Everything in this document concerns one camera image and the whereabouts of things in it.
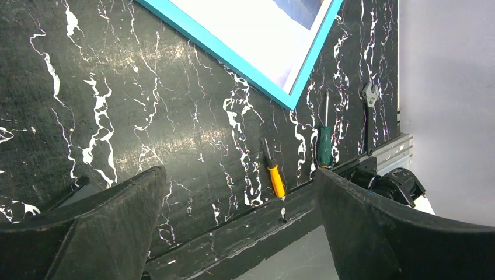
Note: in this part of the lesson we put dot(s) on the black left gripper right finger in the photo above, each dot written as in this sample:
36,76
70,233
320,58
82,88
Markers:
372,237

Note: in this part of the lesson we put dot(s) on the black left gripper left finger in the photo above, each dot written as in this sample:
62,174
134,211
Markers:
104,236

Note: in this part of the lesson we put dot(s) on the yellow handled screwdriver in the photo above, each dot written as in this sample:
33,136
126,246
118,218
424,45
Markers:
275,177

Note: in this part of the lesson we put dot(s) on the blue picture frame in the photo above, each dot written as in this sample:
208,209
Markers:
272,44

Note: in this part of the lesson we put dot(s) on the black right arm base motor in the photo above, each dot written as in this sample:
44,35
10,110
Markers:
398,184

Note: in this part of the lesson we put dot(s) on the grey adjustable wrench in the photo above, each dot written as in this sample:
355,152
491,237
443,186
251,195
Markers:
371,95

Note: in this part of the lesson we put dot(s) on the aluminium front rail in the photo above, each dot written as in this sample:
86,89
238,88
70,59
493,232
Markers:
396,153

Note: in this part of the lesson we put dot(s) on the green handled screwdriver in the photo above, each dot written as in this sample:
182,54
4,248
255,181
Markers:
324,152

